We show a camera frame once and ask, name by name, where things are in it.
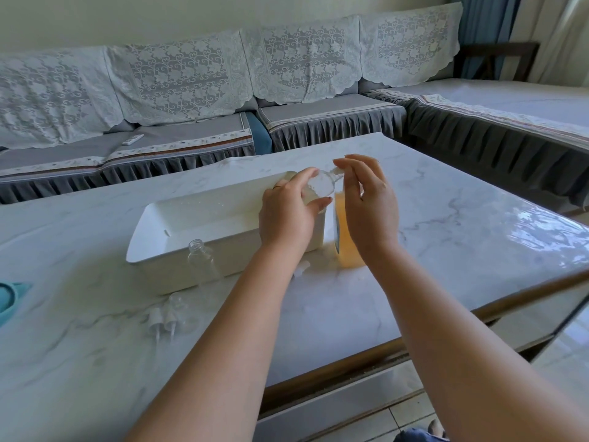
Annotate person's right hand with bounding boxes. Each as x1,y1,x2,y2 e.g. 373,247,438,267
332,154,400,266

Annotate person's left hand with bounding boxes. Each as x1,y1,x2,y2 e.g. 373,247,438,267
258,167,333,259

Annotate small clear plastic bottle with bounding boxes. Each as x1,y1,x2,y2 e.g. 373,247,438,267
187,239,222,280
167,292,202,333
299,166,345,204

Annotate person's right forearm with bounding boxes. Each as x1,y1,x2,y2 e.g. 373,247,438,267
364,246,589,442

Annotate person's left forearm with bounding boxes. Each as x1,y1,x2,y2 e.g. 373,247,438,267
123,244,312,442

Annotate orange liquid bottle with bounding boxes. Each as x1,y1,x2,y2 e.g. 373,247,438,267
333,191,369,268

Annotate grey ruffled seat cover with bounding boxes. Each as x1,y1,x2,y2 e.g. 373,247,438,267
367,78,589,213
0,111,256,206
255,93,408,153

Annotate white rectangular plastic tray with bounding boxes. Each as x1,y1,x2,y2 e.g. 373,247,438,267
126,171,328,296

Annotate marble coffee table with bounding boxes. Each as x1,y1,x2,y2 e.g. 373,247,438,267
0,131,589,442

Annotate white lace sofa cover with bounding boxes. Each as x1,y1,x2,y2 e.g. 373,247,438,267
107,29,256,127
359,2,464,88
240,14,370,106
0,46,126,150

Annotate dark wooden armrest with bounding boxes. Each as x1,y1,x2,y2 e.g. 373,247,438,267
453,41,540,81

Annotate blue curtain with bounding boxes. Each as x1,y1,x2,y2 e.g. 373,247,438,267
450,0,519,79

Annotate person's blue trousers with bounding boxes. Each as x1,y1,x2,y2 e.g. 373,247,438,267
395,419,450,442

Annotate beige curtain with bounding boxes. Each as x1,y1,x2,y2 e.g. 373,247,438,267
505,0,589,88

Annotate teal silicone mat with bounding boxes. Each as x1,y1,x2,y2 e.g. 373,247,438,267
0,281,34,328

